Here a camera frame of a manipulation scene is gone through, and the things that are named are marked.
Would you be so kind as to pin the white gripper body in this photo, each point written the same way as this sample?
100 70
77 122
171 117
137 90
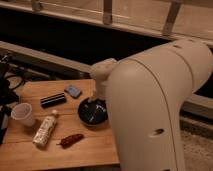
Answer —
94 96

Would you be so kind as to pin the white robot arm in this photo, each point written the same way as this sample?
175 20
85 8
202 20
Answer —
144 94

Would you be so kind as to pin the black round bowl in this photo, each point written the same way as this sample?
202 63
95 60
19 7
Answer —
92 113

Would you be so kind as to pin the blue sponge block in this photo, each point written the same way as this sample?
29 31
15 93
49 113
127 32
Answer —
73 91

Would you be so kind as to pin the black rectangular box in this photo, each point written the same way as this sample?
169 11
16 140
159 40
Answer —
53 100

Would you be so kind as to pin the dried red chili pepper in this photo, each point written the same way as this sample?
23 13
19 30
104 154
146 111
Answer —
70 140

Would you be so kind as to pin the white plastic bottle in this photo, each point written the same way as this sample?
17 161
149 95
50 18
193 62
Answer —
44 132

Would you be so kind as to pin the black tripod stand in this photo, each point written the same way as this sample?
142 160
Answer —
7 96

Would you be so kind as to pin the metal window frame rail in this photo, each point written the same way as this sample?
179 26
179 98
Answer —
168 19

